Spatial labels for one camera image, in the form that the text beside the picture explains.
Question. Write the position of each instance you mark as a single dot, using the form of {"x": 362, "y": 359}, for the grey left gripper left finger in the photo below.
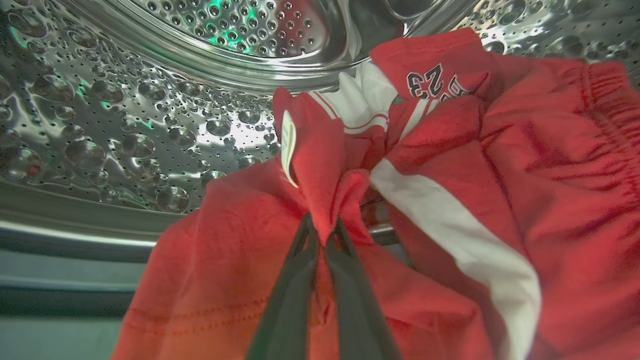
{"x": 290, "y": 310}

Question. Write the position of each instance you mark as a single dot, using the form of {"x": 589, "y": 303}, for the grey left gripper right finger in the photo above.
{"x": 357, "y": 320}

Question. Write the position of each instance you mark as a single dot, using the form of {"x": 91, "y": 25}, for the red white sports garment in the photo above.
{"x": 500, "y": 150}

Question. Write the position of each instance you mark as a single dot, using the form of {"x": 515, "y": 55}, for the white front-load washing machine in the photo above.
{"x": 100, "y": 100}

